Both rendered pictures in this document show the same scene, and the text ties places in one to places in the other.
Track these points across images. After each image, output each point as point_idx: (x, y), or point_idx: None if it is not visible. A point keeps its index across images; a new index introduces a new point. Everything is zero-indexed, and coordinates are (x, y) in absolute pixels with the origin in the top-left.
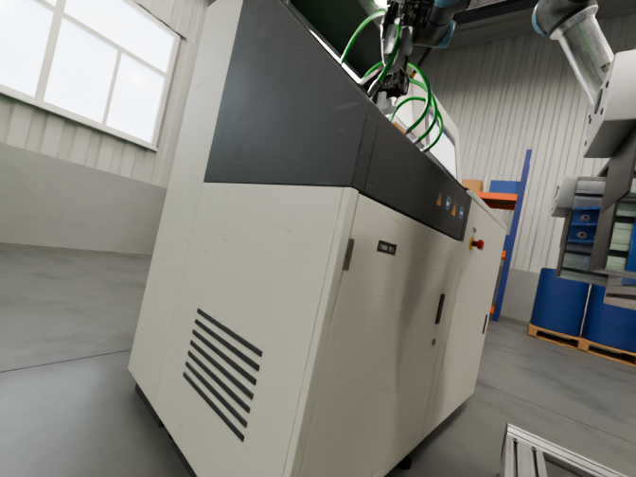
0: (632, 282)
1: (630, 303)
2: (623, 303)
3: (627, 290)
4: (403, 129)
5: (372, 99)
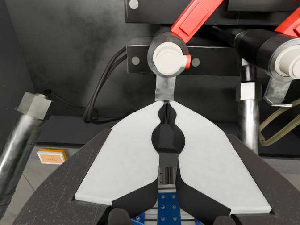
0: (161, 193)
1: (164, 186)
2: (174, 185)
3: (172, 191)
4: (60, 164)
5: (88, 143)
